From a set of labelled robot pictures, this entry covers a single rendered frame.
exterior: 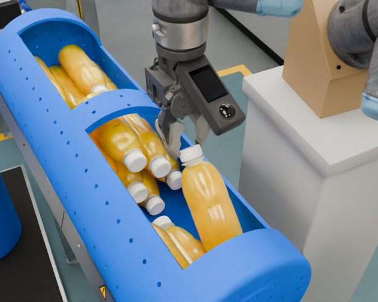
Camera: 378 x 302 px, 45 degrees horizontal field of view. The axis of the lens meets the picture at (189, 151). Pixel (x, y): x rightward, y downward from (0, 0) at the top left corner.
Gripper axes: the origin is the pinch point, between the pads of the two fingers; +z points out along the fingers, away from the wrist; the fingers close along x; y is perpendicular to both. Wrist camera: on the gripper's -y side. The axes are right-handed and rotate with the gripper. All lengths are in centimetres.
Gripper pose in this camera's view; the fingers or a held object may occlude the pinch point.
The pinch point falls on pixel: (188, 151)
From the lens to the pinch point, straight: 76.5
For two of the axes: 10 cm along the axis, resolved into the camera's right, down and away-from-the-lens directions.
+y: -5.3, -5.9, 6.1
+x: -8.5, 3.7, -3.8
